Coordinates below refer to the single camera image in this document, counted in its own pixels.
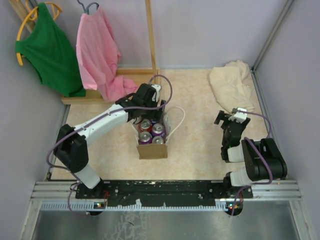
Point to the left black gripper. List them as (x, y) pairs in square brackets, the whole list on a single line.
[(156, 115)]

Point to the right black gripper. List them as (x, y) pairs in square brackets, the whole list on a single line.
[(220, 116)]

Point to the purple soda can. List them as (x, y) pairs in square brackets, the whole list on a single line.
[(153, 122)]

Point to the red soda can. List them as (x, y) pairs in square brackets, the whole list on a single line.
[(145, 126)]

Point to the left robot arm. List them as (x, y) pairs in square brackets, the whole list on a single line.
[(73, 142)]

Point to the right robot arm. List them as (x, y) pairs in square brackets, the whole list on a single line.
[(263, 161)]

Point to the wooden clothes rack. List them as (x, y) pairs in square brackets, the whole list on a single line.
[(139, 75)]

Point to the cream folded cloth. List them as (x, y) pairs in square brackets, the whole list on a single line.
[(228, 86)]

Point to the purple can middle right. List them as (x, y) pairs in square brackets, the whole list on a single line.
[(158, 130)]

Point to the purple can front left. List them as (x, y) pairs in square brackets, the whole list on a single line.
[(145, 138)]

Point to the pink shirt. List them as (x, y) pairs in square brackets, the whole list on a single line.
[(98, 57)]

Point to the grey clothes hanger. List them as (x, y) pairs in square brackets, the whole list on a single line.
[(86, 9)]

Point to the green tank top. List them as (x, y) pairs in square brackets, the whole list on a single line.
[(51, 54)]

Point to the yellow clothes hanger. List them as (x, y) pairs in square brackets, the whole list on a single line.
[(32, 16)]

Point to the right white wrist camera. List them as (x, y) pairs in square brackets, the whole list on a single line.
[(239, 115)]

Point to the canvas bag with white handles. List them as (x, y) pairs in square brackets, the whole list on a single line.
[(156, 151)]

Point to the metal corner post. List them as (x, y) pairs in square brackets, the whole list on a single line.
[(272, 35)]

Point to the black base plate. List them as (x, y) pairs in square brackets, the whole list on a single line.
[(159, 193)]

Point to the aluminium rail frame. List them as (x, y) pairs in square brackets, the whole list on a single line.
[(278, 190)]

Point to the white cable duct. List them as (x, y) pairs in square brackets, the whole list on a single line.
[(95, 206)]

